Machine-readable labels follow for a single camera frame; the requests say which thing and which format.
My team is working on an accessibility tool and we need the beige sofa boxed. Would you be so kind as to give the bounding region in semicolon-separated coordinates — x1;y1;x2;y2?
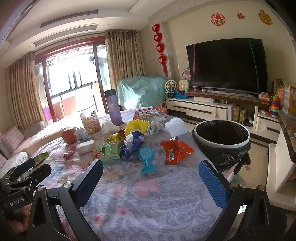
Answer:
1;120;75;176

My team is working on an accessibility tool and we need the red heart knot hanging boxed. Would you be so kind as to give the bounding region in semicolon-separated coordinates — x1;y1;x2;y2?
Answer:
152;23;168;77

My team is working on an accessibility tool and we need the yellow snack wrapper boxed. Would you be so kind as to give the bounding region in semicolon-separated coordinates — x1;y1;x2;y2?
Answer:
105;133;125;143

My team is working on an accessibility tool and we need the purple thermos bottle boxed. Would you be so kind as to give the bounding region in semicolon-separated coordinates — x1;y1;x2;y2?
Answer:
104;89;123;126

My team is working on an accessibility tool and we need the cartoon paper wrapper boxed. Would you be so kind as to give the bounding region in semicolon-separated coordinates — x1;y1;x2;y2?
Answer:
147;121;164;136

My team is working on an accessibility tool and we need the beige curtain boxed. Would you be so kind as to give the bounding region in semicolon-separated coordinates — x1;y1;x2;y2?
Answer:
7;52;46;130
105;29;144;89

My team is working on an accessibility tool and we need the yellow toy phone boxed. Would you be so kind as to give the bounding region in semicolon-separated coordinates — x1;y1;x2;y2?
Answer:
179;80;189;91

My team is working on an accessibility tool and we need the beige curtain left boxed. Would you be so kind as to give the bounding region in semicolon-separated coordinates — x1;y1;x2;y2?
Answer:
7;52;46;130

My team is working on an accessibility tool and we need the beige curtain right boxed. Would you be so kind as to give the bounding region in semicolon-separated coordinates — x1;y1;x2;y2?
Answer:
105;29;144;89

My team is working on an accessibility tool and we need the blue white crumpled wrapper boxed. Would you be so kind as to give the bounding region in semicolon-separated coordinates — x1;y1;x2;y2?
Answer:
74;128;89;143

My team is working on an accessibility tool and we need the pink kettlebell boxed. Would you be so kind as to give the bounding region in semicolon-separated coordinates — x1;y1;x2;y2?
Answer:
160;101;168;114

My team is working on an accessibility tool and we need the yellow foam fruit net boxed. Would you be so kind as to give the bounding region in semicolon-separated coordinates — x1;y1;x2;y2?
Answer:
125;120;149;137

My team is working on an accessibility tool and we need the orange snack wrapper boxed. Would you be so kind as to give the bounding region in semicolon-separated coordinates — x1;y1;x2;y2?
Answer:
160;136;194;165

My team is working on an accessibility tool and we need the marble top side counter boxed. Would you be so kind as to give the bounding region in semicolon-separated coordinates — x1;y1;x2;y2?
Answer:
266;110;295;211

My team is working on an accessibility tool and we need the colourful stacking ring toy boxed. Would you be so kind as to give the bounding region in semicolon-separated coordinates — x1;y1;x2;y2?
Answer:
270;95;280;118

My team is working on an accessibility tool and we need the round red paper cutting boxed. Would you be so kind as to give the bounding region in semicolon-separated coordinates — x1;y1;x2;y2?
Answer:
210;13;226;26

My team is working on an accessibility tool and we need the yellow picture book box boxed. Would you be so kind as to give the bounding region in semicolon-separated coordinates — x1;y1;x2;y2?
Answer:
282;84;296;120

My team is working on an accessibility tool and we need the blue clear plastic bag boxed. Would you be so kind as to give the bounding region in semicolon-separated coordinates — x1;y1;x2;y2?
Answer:
119;131;144;160

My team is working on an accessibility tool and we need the white tissue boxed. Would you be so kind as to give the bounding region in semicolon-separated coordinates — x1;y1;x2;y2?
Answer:
102;120;120;136

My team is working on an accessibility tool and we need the white tv cabinet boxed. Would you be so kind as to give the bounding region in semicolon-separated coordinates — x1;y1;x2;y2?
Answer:
166;97;281;142

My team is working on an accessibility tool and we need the green snack packet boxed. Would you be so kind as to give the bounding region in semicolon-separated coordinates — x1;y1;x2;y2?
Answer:
93;141;120;162

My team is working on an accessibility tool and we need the red children's book stack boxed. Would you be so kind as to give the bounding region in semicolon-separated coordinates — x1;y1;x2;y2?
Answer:
133;106;166;123

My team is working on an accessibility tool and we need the white foam block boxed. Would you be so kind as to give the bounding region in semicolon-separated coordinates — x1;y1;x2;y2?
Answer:
75;140;95;155

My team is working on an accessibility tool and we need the white trash bin black liner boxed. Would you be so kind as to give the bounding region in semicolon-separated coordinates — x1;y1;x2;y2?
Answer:
192;120;251;176

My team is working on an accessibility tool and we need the clear jar of snack balls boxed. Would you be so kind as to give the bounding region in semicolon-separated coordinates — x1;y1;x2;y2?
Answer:
80;111;101;135

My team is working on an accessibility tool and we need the white foam fruit net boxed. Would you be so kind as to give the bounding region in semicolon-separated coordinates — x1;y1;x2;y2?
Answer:
164;118;188;138

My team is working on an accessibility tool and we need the black flat screen television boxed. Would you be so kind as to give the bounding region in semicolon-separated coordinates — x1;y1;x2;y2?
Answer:
186;38;268;94

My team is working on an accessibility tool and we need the toy ferris wheel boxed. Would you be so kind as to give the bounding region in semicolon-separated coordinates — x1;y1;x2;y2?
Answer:
164;80;178;97

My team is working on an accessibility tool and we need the pink candy wrapper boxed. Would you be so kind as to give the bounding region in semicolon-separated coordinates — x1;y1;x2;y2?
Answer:
63;146;76;159

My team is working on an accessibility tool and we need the teal cloth covered armchair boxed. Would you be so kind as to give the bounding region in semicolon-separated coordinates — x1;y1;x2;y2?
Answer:
117;76;167;109

